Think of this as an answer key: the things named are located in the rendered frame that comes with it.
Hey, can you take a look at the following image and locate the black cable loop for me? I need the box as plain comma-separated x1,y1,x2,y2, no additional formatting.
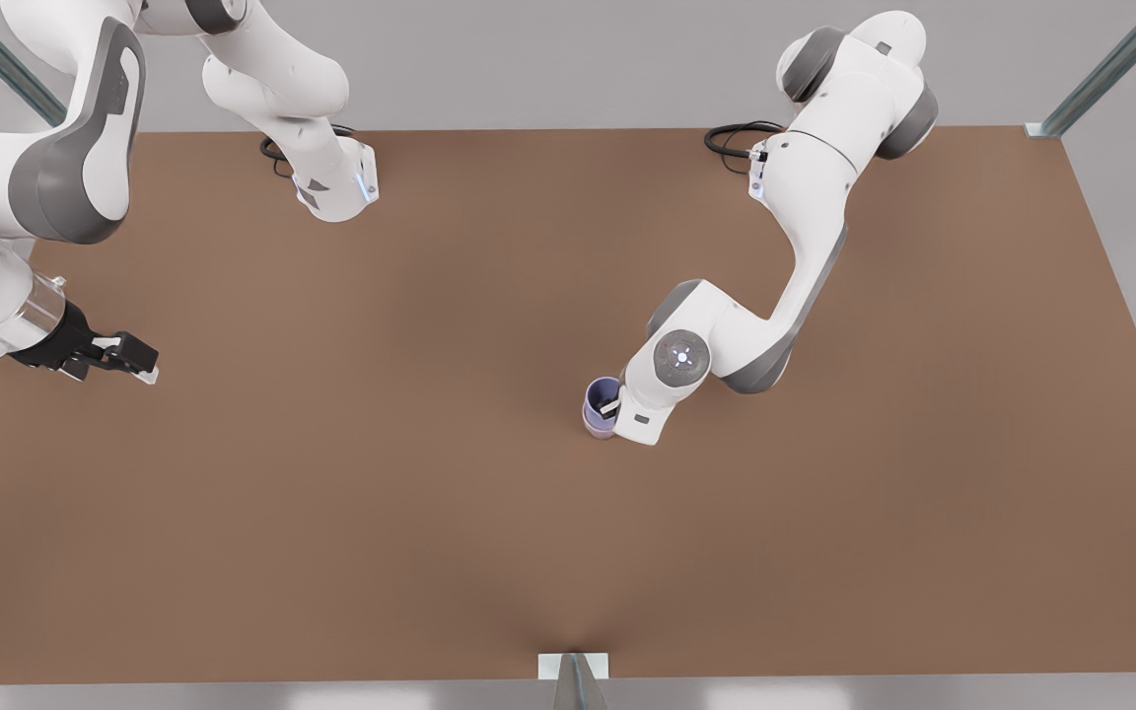
259,123,358,180
703,120,787,178

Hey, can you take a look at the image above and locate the silver frame post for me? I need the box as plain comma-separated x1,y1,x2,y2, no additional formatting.
1024,0,1136,140
537,651,611,710
0,0,69,127

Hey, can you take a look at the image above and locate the purple cup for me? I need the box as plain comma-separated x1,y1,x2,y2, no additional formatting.
583,377,625,435

